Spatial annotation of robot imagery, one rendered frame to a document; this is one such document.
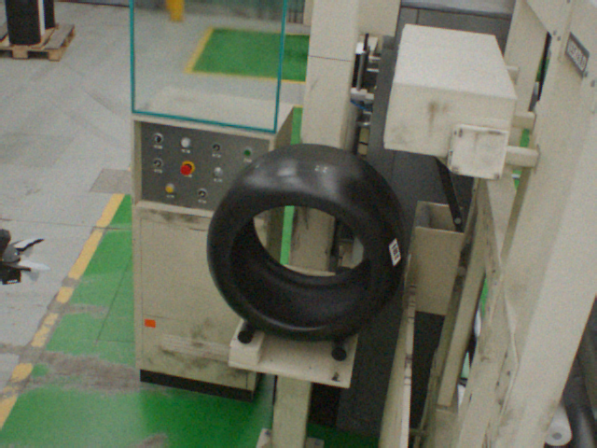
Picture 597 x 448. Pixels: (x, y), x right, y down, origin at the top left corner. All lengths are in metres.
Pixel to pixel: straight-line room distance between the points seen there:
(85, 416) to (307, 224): 1.41
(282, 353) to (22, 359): 1.64
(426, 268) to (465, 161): 0.89
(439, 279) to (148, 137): 1.22
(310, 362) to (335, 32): 0.98
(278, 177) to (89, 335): 1.99
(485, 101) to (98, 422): 2.23
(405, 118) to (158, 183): 1.52
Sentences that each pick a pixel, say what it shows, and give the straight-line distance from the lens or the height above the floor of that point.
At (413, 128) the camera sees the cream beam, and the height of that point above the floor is 1.69.
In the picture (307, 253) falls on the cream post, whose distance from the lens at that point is 2.32.
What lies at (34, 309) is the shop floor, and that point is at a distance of 3.85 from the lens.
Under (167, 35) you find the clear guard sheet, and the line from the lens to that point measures 2.57.
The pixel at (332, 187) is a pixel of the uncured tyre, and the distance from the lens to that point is 1.81.
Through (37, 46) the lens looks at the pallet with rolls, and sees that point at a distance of 8.23.
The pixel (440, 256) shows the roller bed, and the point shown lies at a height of 1.11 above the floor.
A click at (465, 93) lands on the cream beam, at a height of 1.78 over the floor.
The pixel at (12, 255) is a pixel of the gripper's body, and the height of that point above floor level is 1.07.
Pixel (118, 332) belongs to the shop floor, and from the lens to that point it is 3.63.
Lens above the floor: 2.16
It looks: 28 degrees down
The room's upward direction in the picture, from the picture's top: 6 degrees clockwise
